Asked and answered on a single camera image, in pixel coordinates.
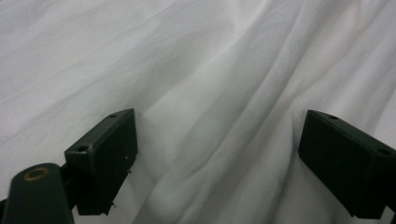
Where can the white dress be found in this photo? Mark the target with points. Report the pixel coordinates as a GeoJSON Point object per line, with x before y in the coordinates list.
{"type": "Point", "coordinates": [199, 62]}

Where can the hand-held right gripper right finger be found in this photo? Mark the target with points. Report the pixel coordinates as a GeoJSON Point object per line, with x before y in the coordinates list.
{"type": "Point", "coordinates": [342, 165]}

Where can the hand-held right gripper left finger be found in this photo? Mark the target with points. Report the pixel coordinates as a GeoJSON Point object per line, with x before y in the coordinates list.
{"type": "Point", "coordinates": [102, 161]}

